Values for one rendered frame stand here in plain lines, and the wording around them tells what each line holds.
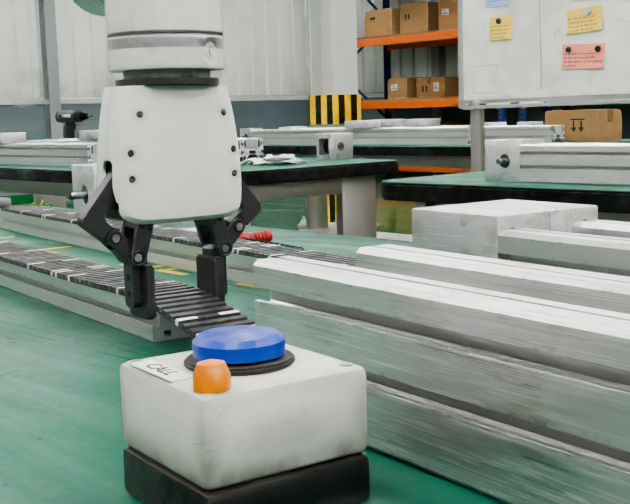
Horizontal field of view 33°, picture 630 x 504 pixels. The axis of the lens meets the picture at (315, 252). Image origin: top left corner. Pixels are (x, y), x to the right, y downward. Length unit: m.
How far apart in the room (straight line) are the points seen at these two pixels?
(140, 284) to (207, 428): 0.37
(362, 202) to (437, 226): 2.91
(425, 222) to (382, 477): 0.31
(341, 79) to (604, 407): 8.40
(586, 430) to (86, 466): 0.24
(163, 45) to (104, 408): 0.26
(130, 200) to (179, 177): 0.04
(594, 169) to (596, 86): 1.53
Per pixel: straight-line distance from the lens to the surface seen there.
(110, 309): 0.88
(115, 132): 0.75
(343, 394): 0.44
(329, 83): 8.95
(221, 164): 0.78
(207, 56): 0.75
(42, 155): 4.12
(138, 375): 0.46
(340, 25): 8.81
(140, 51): 0.75
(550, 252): 0.68
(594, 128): 5.08
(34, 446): 0.57
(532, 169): 2.38
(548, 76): 3.94
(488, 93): 4.11
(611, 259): 0.65
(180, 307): 0.77
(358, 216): 3.65
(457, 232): 0.74
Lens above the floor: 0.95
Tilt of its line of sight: 7 degrees down
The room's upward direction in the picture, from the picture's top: 2 degrees counter-clockwise
